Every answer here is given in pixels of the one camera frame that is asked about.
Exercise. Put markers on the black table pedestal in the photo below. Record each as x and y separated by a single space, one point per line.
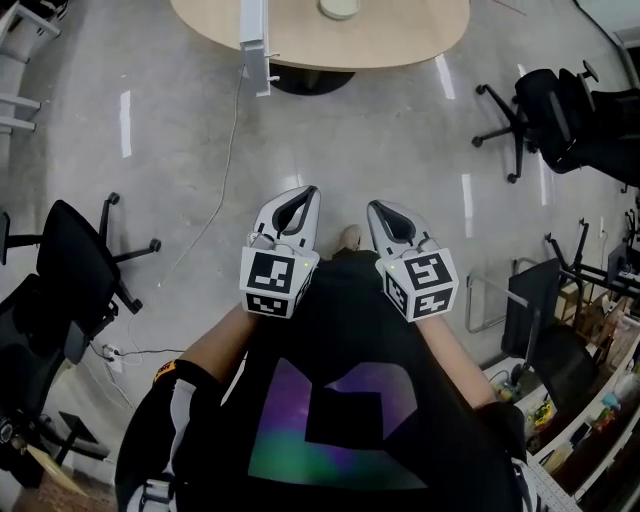
310 82

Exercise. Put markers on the white microwave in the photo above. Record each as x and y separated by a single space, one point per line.
255 60

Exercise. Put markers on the small round dish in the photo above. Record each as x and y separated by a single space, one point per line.
340 7

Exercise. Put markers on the black office chair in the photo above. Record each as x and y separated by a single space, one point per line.
30 340
610 140
75 250
545 100

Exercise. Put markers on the white power strip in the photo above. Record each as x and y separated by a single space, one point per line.
114 357

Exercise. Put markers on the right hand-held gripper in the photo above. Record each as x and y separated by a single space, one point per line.
425 280

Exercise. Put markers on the person's left forearm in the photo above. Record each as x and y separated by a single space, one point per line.
225 345

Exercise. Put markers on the person's black printed shirt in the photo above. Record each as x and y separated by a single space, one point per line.
340 310

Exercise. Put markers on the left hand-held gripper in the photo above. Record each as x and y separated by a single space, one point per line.
270 275

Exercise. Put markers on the metal tube chair frame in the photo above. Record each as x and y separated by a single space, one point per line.
470 300

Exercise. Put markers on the black folding chair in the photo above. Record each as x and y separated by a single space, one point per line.
530 310

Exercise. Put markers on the grey metal frame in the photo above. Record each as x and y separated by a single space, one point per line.
20 50

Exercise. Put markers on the person's right forearm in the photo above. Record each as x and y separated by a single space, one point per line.
460 360

